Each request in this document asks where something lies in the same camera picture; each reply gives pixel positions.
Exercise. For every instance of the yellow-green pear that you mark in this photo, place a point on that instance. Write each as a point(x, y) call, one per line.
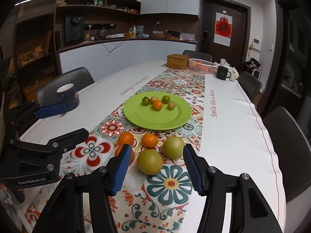
point(149, 162)

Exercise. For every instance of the patterned table runner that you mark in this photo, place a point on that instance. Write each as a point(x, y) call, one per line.
point(146, 203)

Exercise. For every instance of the white intercom panel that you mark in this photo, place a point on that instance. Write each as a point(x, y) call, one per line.
point(256, 44)

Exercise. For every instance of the black mug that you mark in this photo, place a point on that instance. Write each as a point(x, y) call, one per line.
point(223, 73)

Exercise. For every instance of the white kitchen counter cabinet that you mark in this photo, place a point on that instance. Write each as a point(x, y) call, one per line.
point(105, 59)

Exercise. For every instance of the orange mandarin back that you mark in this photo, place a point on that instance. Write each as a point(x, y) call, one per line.
point(149, 141)

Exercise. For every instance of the small green tomato back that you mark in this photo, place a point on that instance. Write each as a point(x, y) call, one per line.
point(165, 99)

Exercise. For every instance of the small green tomato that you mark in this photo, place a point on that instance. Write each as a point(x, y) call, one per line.
point(165, 99)
point(145, 101)

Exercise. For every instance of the red fu calendar poster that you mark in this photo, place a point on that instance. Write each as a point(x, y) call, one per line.
point(223, 29)

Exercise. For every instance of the dark brown door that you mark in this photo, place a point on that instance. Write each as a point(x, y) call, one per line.
point(235, 55)

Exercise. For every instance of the small orange mandarin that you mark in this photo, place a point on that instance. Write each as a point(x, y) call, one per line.
point(157, 105)

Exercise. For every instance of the green plate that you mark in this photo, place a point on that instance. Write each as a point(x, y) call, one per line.
point(149, 118)

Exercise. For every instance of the dark blue mug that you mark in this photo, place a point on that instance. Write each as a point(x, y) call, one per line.
point(68, 95)

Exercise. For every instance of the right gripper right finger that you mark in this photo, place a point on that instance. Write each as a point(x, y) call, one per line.
point(250, 211)

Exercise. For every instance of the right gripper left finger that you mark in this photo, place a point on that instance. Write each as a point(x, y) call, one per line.
point(63, 211)

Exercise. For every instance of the small green tomato front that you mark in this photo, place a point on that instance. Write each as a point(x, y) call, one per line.
point(145, 101)

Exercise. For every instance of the grey chair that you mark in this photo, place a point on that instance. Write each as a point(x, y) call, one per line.
point(80, 77)
point(293, 151)
point(249, 84)

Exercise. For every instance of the grey chair table end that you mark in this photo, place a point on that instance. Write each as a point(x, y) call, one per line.
point(198, 55)

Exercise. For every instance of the black bag on stool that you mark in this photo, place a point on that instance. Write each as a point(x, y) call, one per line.
point(253, 67)

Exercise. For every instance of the wicker basket box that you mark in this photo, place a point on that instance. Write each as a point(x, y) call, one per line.
point(178, 61)

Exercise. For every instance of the grey chair right near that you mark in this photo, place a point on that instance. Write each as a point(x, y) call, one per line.
point(293, 151)

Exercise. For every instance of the brown longan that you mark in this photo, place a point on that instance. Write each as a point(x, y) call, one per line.
point(171, 105)
point(153, 99)

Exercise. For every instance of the white desk lamp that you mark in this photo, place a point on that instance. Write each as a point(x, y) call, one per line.
point(156, 25)

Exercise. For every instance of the grey chair right far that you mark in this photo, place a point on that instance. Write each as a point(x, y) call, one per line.
point(249, 84)

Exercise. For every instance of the black water dispenser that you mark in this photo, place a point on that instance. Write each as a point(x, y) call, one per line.
point(74, 28)

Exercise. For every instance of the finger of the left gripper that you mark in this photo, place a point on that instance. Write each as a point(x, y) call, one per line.
point(66, 142)
point(30, 112)

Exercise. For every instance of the green apple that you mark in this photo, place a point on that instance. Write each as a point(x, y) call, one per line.
point(173, 147)

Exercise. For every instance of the grey chair left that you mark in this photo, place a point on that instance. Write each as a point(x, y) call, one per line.
point(80, 77)

